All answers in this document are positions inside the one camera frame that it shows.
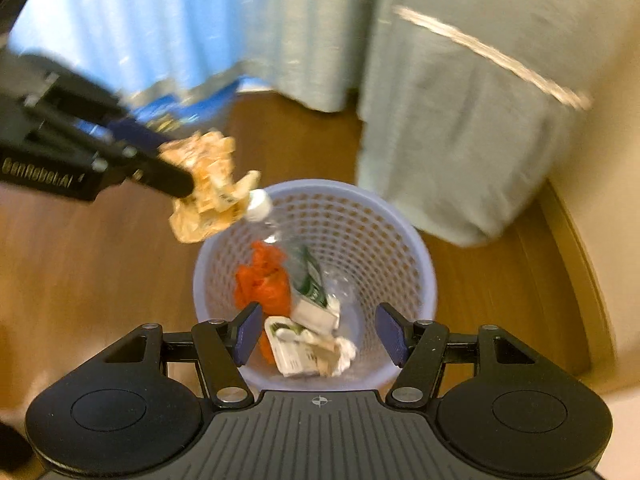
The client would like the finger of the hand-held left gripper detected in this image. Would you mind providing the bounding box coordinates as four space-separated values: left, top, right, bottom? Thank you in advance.
107 115 173 150
94 142 197 200

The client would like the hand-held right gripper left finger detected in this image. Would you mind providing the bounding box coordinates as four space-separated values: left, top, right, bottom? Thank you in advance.
102 302 264 408

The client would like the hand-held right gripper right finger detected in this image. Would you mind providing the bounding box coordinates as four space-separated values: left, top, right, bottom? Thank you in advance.
375 302 547 408

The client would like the tan paper wrapper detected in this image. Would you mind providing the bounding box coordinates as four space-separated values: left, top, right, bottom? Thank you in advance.
159 130 262 245

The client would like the white printed carton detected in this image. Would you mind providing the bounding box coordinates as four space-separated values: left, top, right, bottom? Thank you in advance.
264 316 337 377

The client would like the white paper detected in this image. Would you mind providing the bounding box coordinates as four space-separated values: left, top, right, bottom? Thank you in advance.
327 336 359 377

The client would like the orange plastic bag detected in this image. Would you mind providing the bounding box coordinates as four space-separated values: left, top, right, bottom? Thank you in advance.
234 241 293 362

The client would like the clear plastic bottle green label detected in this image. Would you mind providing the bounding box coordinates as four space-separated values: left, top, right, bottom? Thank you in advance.
245 189 358 313

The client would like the lavender plastic mesh basket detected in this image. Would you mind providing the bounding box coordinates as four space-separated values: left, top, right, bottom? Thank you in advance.
192 180 437 392

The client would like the grey and blue floor mat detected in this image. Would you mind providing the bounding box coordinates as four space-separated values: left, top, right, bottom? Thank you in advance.
125 75 247 133

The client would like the sheer light blue curtain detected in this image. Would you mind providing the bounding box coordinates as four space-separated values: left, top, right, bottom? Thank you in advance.
10 0 273 107

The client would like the narrow teal curtain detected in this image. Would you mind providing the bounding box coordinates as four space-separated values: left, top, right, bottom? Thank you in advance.
240 0 397 114

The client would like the wide teal curtain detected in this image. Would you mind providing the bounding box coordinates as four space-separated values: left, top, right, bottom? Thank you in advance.
355 0 598 247

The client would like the beige curtain tieback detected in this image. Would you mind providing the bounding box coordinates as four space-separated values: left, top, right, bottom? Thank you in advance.
394 6 593 110

